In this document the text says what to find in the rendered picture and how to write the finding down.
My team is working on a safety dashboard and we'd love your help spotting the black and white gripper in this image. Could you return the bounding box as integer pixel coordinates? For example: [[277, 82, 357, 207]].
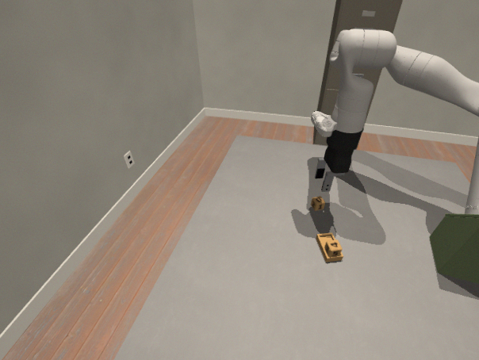
[[311, 105, 367, 192]]

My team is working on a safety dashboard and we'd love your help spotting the wooden number cube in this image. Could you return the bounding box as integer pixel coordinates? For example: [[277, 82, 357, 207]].
[[311, 196, 325, 211], [324, 239, 342, 257]]

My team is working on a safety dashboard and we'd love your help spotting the small wooden tray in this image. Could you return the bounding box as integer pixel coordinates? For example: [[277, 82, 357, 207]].
[[316, 233, 343, 262]]

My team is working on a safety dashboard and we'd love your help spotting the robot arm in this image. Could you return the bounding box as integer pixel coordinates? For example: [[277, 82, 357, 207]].
[[329, 29, 479, 214]]

